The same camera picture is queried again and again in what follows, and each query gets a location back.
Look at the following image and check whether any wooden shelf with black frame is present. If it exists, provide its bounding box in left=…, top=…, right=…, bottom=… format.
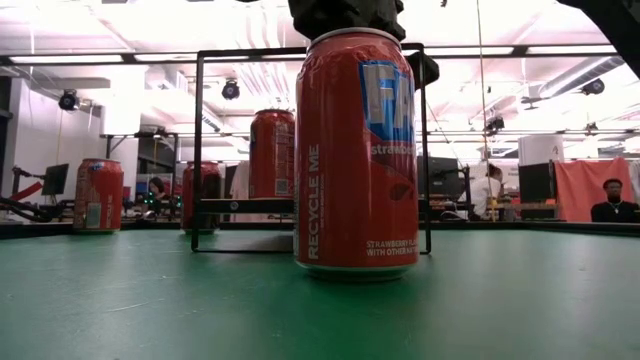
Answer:
left=190, top=44, right=432, bottom=255

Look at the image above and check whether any black monitor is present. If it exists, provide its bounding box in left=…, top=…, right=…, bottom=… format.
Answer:
left=518, top=162, right=555, bottom=204
left=429, top=155, right=462, bottom=197
left=41, top=163, right=70, bottom=197

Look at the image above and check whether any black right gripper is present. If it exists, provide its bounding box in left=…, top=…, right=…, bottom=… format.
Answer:
left=287, top=0, right=441, bottom=91

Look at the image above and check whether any green table mat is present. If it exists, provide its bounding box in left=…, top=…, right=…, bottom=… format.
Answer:
left=0, top=228, right=640, bottom=360

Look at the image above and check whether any orange cloth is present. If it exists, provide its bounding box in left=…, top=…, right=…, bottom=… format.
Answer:
left=554, top=157, right=637, bottom=224

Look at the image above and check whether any red bar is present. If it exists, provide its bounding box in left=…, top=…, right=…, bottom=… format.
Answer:
left=7, top=182, right=45, bottom=202

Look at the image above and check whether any person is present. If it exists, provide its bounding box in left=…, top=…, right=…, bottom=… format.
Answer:
left=590, top=178, right=640, bottom=224
left=469, top=163, right=505, bottom=221
left=147, top=175, right=169, bottom=201

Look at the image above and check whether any white cloth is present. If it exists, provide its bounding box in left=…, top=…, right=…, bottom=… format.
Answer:
left=229, top=160, right=252, bottom=224

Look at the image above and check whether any red strawberry Fanta can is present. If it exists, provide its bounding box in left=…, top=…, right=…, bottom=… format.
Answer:
left=293, top=28, right=421, bottom=284

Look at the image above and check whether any black metal rack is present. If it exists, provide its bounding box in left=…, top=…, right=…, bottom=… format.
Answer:
left=102, top=130, right=180, bottom=194

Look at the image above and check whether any white cabinet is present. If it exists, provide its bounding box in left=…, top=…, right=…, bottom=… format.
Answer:
left=518, top=134, right=566, bottom=166

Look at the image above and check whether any dark red black soda can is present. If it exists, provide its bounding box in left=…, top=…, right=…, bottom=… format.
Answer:
left=180, top=160, right=223, bottom=235

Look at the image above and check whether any wooden desk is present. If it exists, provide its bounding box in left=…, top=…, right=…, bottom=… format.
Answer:
left=499, top=199, right=559, bottom=221

